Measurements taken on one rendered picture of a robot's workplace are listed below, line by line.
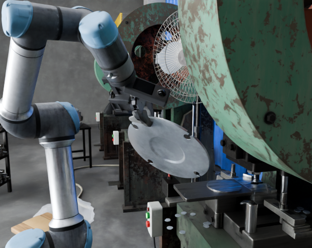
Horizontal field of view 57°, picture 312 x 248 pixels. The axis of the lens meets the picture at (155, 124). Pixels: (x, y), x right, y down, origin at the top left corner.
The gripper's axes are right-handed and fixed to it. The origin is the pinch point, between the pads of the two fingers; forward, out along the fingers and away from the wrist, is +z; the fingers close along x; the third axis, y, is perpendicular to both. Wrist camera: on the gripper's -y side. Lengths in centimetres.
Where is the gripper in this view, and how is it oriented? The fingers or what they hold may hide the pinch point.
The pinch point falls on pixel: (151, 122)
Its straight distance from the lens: 85.5
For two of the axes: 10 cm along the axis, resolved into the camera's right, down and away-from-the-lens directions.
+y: -9.2, -0.6, 3.9
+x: -2.8, 8.0, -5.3
